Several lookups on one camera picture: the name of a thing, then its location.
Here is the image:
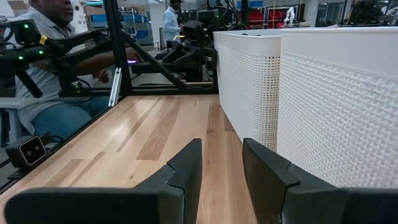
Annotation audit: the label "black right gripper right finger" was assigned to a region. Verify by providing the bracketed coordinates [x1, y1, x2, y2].
[242, 138, 398, 224]

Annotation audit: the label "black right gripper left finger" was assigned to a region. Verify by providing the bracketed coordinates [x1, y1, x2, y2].
[4, 138, 203, 224]

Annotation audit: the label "white perforated plastic bin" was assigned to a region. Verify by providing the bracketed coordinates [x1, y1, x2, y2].
[213, 28, 282, 153]
[275, 26, 398, 190]

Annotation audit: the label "person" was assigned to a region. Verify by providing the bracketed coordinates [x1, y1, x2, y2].
[162, 0, 185, 44]
[0, 0, 144, 141]

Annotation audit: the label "person's hand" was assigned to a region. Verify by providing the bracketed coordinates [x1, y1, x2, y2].
[92, 68, 110, 84]
[125, 47, 144, 63]

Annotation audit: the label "white chair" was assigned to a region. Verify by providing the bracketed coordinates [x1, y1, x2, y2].
[0, 97, 35, 144]

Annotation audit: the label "black background robot rig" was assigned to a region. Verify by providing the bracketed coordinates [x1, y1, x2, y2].
[154, 8, 219, 84]

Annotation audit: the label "blue storage bins shelf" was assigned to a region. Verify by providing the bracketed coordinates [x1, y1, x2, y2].
[90, 12, 149, 40]

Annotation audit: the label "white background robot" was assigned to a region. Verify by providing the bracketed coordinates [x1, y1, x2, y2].
[284, 6, 296, 27]

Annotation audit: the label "red storage bins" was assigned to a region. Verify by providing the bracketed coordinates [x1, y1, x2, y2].
[248, 9, 290, 29]

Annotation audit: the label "black background machine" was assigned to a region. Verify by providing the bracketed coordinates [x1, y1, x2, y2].
[340, 0, 398, 27]

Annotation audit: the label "black stereo camera box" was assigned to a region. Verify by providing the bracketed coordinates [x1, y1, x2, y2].
[5, 134, 48, 171]

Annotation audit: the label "silver frame bracket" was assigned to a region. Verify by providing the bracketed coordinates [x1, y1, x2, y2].
[108, 67, 123, 108]

